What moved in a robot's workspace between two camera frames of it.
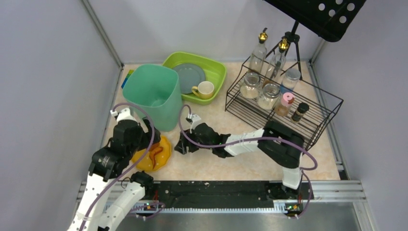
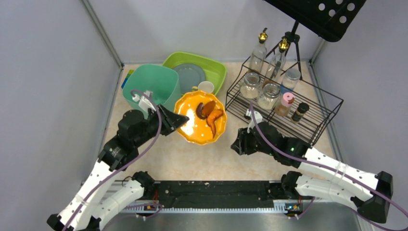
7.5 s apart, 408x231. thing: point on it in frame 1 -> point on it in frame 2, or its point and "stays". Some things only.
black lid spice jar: [302, 108] stays
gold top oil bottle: [277, 65] stays
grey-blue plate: [189, 74] stays
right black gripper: [190, 140] -> [243, 142]
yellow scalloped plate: [161, 158] -> [196, 130]
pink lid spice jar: [282, 109] stays
